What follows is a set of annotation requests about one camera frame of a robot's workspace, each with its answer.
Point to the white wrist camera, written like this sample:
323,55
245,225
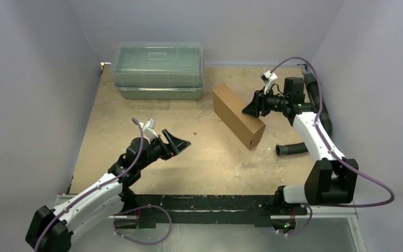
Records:
148,129
269,78

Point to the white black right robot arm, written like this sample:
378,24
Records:
329,181

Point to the brown cardboard box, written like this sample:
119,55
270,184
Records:
228,106

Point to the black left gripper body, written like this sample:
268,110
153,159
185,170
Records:
157,149

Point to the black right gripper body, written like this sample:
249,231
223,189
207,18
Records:
261,104

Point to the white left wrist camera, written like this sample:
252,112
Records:
148,129

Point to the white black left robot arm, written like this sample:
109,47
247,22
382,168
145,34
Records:
56,229

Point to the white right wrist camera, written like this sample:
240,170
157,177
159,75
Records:
269,78

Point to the clear plastic storage bin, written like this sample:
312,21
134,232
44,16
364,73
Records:
159,70

